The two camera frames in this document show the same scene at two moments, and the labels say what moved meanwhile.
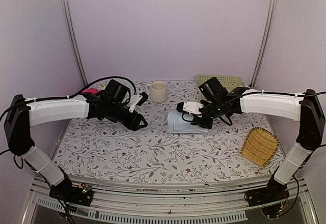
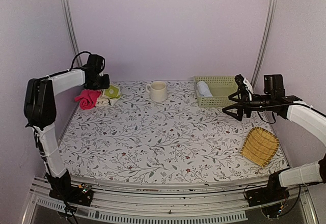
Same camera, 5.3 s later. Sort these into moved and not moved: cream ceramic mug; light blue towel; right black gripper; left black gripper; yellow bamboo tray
Moved: right black gripper; light blue towel; left black gripper
Not moved: yellow bamboo tray; cream ceramic mug
